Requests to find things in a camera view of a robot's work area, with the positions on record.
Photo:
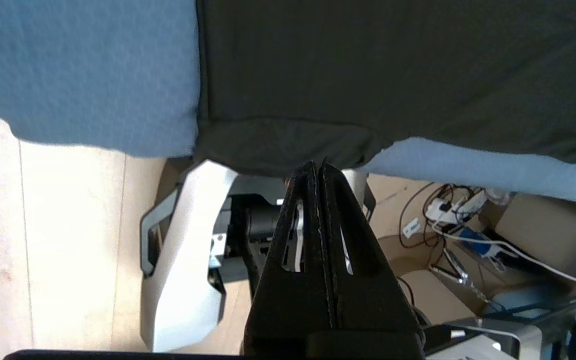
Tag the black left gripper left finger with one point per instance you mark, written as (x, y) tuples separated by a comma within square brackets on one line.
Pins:
[(293, 310)]

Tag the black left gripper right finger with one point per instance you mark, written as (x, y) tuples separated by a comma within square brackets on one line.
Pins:
[(368, 305)]

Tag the black t-shirt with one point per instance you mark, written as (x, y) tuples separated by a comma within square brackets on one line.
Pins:
[(368, 65)]

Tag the white grey robot base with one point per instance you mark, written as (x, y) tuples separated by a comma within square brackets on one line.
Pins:
[(183, 280)]

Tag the tan cardboard box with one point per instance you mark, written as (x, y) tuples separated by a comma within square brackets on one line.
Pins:
[(553, 230), (438, 300)]

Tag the blue power adapter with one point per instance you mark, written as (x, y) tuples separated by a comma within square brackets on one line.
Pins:
[(473, 240)]

